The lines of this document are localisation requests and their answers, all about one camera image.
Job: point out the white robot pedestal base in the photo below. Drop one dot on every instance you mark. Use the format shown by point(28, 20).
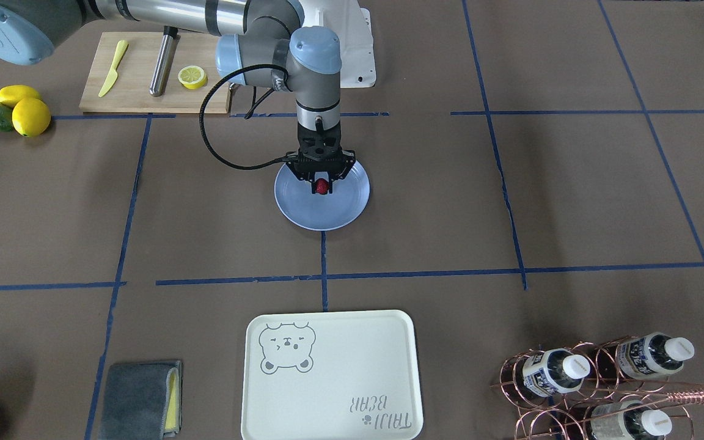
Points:
point(352, 24)

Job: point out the red strawberry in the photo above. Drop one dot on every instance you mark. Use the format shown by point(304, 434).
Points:
point(322, 186)

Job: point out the yellow plastic knife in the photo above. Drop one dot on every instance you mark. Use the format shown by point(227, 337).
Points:
point(112, 73)

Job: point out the grey folded cloth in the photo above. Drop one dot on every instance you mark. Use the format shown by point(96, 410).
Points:
point(142, 400)

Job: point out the blue plastic plate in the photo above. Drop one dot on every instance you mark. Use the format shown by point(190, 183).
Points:
point(315, 211)

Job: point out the whole yellow lemon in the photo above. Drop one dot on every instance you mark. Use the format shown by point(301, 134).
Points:
point(31, 117)

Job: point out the lemon half slice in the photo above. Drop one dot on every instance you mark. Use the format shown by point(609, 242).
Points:
point(192, 77)

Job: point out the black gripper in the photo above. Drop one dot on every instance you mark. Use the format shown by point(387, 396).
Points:
point(342, 169)

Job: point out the steel cylinder black cap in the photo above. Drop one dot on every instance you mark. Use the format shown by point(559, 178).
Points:
point(164, 60)

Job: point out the cream bear tray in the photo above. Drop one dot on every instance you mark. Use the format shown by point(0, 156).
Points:
point(331, 375)

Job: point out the tea bottle white cap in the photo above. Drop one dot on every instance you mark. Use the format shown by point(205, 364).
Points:
point(550, 373)

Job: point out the copper wire bottle rack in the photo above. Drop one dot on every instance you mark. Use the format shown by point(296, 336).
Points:
point(564, 416)

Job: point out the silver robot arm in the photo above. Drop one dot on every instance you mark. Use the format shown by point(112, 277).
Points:
point(260, 43)

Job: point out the wooden cutting board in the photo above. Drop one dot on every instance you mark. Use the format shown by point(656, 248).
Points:
point(130, 92)

